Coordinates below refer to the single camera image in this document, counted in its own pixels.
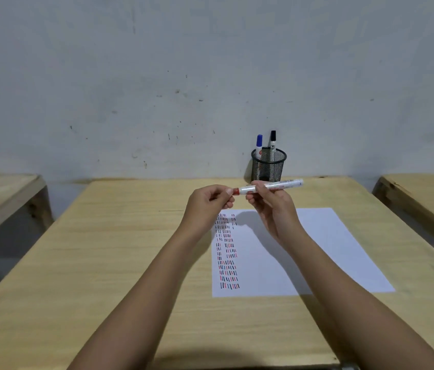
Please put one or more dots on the black capped marker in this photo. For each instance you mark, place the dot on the black capped marker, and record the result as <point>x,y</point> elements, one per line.
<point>272,144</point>

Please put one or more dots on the person's right forearm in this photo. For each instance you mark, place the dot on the person's right forearm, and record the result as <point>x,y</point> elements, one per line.
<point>348,304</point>

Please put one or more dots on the person's left forearm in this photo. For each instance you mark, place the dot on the person's left forearm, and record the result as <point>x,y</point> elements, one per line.
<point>151,296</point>

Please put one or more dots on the black mesh pen holder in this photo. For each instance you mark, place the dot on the black mesh pen holder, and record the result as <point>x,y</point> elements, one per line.
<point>269,169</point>

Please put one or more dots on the person's right thumb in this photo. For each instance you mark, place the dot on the person's right thumb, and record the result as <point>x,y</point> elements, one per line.
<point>254,199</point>

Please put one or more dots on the wooden side table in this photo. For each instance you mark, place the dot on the wooden side table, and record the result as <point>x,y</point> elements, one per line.
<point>429,204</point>
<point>5,200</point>

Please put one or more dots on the blue capped marker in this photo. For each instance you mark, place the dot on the blue capped marker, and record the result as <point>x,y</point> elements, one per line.
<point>259,144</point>

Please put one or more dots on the white paper sheet with marks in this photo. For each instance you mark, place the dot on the white paper sheet with marks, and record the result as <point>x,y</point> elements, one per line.
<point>332,246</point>

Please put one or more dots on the person's left hand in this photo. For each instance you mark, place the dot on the person's left hand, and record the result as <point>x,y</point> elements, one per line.
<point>201,208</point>

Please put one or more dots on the white marker pen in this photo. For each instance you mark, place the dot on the white marker pen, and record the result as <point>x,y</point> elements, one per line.
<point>286,184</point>

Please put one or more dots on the person's right hand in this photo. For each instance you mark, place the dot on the person's right hand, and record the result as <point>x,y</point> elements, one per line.
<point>274,211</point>

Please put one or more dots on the person's left thumb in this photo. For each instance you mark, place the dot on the person's left thumb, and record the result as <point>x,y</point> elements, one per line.
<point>221,189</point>

